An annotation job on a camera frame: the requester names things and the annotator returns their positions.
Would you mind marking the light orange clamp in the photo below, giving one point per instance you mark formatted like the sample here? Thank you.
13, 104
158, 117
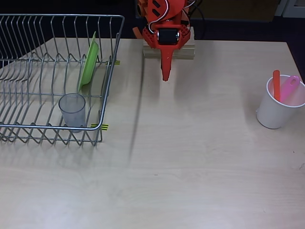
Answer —
139, 9

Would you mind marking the orange gripper black servo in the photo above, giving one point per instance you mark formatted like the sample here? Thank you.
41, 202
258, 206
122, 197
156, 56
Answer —
166, 36

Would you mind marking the white paper cup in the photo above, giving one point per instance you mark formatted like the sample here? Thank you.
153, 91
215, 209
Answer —
274, 114

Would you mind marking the orange plastic knife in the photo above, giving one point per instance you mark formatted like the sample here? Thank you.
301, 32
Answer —
276, 83

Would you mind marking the brown partition board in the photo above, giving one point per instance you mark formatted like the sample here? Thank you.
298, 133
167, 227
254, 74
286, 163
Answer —
238, 9

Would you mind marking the stacked wooden base boards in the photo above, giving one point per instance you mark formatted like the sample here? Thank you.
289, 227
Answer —
183, 53

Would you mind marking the translucent grey plastic cup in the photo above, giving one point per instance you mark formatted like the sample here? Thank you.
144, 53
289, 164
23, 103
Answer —
72, 112

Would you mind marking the green plastic plate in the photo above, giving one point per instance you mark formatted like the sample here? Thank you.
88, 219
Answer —
89, 62

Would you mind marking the pink plastic fork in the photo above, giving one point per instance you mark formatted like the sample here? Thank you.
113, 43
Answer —
289, 88

